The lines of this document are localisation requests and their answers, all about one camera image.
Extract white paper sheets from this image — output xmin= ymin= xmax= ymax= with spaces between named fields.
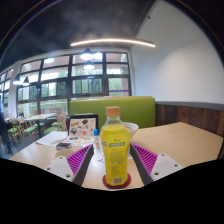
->
xmin=35 ymin=130 xmax=69 ymax=147

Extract group of wooden green-seat chairs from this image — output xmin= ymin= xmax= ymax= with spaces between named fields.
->
xmin=6 ymin=113 xmax=69 ymax=144

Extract green upholstered bench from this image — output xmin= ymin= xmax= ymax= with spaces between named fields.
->
xmin=68 ymin=96 xmax=157 ymax=129

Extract flat round red coaster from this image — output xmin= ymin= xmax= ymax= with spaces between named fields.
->
xmin=101 ymin=172 xmax=132 ymax=190

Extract wooden dining table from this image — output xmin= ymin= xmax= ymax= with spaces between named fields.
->
xmin=23 ymin=112 xmax=58 ymax=138

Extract small dark box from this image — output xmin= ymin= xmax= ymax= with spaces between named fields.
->
xmin=55 ymin=141 xmax=73 ymax=150

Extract yellow drink bottle orange cap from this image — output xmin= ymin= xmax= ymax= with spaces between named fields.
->
xmin=100 ymin=106 xmax=131 ymax=187

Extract group of pendant lamps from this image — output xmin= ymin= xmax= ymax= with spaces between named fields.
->
xmin=12 ymin=48 xmax=103 ymax=86

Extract curved linear ceiling light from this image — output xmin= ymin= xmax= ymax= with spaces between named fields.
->
xmin=70 ymin=37 xmax=157 ymax=48

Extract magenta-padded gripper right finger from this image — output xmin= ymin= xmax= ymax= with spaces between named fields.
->
xmin=129 ymin=143 xmax=185 ymax=186

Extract person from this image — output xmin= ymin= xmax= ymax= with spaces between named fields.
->
xmin=0 ymin=99 xmax=13 ymax=154

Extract small blue-capped bottle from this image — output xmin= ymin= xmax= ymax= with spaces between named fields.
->
xmin=93 ymin=128 xmax=101 ymax=151

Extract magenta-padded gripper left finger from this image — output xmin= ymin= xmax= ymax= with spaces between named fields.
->
xmin=44 ymin=143 xmax=95 ymax=187

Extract white bowl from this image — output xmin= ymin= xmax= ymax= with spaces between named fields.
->
xmin=121 ymin=121 xmax=140 ymax=140

